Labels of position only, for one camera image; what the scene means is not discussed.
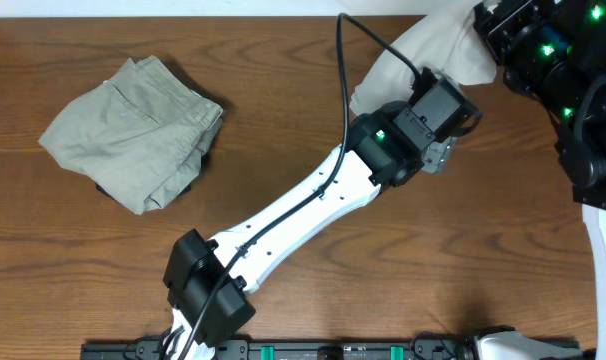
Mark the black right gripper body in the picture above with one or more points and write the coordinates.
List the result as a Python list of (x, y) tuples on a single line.
[(507, 36)]

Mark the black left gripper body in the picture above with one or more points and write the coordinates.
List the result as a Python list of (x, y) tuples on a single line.
[(445, 133)]

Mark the white t-shirt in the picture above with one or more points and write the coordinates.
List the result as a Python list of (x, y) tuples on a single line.
[(444, 42)]

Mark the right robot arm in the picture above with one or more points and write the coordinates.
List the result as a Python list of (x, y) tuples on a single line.
[(555, 52)]

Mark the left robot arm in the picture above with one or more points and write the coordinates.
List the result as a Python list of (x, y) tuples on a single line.
[(209, 280)]

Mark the folded khaki shorts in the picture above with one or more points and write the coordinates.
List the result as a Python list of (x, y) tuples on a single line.
[(140, 136)]

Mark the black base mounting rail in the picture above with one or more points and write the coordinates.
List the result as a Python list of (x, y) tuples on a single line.
[(498, 343)]

